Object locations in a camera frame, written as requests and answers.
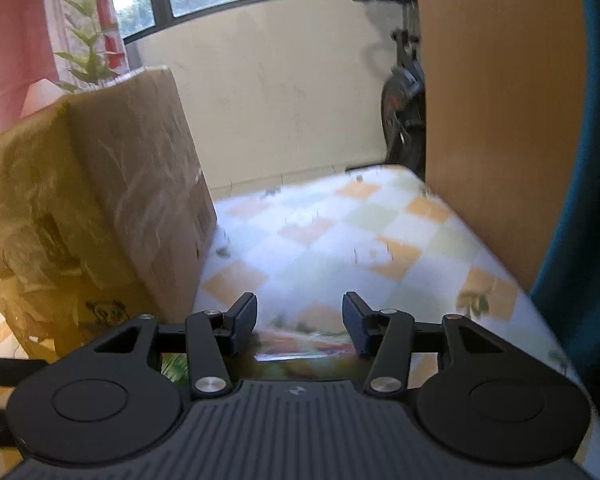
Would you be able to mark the black exercise bike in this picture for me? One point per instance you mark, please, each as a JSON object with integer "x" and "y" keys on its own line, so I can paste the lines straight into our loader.
{"x": 405, "y": 100}

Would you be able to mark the wooden board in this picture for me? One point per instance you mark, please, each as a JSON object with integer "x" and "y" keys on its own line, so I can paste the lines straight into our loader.
{"x": 505, "y": 110}

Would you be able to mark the plastic lined cardboard box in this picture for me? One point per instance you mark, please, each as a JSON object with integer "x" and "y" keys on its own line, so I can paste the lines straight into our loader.
{"x": 105, "y": 185}

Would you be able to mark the printed room backdrop cloth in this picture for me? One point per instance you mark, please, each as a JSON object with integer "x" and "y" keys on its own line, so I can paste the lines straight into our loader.
{"x": 10, "y": 35}

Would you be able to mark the checkered floral tablecloth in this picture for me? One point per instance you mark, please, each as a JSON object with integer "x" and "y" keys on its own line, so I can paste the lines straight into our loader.
{"x": 355, "y": 240}

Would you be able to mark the green snack packet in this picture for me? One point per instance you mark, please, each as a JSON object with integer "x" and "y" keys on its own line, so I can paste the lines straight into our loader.
{"x": 300, "y": 360}

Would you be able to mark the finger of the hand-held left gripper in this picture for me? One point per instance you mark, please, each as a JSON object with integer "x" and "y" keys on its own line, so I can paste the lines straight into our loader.
{"x": 10, "y": 367}

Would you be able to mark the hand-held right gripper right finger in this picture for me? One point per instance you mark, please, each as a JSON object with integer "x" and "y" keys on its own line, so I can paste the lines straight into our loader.
{"x": 355, "y": 321}

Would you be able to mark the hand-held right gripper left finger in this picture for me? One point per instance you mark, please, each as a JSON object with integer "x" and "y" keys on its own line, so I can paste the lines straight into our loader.
{"x": 245, "y": 321}

